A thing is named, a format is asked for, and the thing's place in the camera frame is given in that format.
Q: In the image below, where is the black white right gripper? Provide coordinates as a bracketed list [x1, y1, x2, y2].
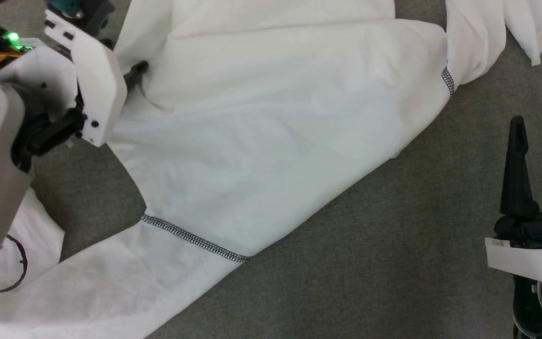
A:
[485, 112, 542, 286]

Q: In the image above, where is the thin black cable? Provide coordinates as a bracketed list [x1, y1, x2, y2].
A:
[0, 233, 29, 294]

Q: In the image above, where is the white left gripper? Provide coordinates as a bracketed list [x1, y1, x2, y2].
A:
[44, 9, 150, 147]

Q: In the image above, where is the white cloth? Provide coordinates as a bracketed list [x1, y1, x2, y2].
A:
[0, 0, 542, 339]

